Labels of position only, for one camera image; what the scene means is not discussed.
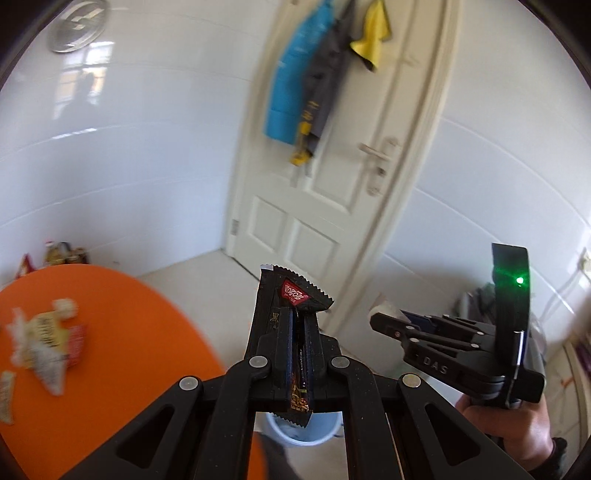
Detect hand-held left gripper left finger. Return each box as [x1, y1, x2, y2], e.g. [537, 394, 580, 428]
[60, 307, 296, 480]

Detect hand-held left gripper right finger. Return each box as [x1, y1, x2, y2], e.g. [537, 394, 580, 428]
[302, 310, 546, 480]

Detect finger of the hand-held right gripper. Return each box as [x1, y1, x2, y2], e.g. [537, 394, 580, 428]
[401, 310, 497, 342]
[369, 313, 497, 358]

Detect small white tissue piece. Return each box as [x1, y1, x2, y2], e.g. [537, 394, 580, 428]
[368, 300, 398, 324]

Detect black snack wrapper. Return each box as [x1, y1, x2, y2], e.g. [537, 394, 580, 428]
[247, 262, 334, 428]

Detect pale blue trash bin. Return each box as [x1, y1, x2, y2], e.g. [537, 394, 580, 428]
[265, 411, 345, 446]

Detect green snack packet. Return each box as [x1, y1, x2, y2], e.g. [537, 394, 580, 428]
[0, 371, 16, 425]

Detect person's right forearm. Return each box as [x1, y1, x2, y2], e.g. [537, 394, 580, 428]
[531, 436, 571, 480]

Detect person's right hand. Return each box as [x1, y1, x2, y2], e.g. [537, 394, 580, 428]
[455, 392, 555, 469]

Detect white panel door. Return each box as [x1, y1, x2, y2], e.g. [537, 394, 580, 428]
[224, 0, 462, 365]

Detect orange round table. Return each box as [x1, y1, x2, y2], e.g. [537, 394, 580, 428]
[0, 264, 267, 480]

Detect red snack wrapper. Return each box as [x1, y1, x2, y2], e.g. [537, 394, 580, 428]
[67, 324, 89, 367]

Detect crumpled white pink tissue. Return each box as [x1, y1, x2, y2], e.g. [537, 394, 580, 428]
[6, 307, 69, 398]

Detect grey apron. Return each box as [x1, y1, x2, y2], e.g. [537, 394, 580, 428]
[288, 0, 356, 167]

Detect blue apron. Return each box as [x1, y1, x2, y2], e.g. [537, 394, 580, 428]
[264, 0, 335, 145]

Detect yellow cloth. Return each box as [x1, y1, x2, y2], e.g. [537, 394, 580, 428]
[349, 0, 392, 72]

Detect metal door handle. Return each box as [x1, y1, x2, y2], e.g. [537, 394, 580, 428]
[359, 137, 399, 197]

